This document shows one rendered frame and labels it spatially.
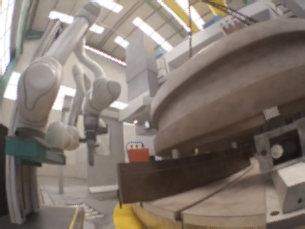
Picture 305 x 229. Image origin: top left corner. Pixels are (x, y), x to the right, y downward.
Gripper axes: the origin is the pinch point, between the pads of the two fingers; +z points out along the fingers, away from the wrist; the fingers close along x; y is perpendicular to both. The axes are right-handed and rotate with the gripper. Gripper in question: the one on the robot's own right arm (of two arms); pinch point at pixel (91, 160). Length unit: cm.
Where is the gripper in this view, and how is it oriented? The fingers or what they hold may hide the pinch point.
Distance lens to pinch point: 72.7
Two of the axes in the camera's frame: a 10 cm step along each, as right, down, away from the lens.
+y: -9.1, -0.5, -4.1
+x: 3.9, -3.7, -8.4
